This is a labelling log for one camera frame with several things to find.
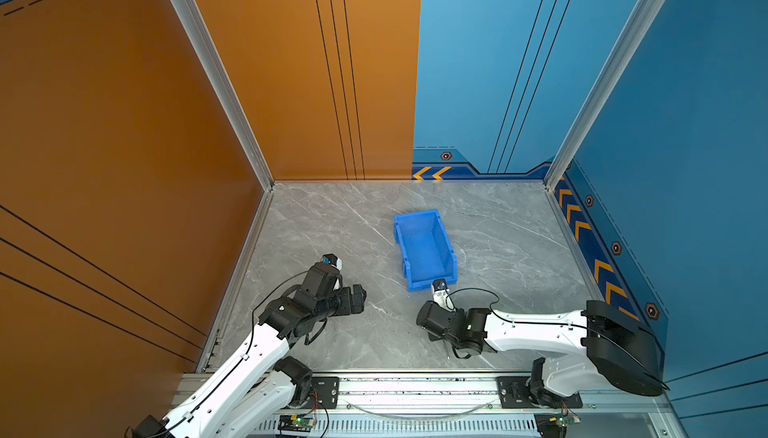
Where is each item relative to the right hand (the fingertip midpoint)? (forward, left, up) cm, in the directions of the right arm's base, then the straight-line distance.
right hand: (429, 321), depth 84 cm
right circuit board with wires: (-24, -28, -3) cm, 37 cm away
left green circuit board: (-23, +34, -2) cm, 41 cm away
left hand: (+4, +21, +10) cm, 23 cm away
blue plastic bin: (+24, -1, -1) cm, 24 cm away
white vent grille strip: (-24, +7, -2) cm, 25 cm away
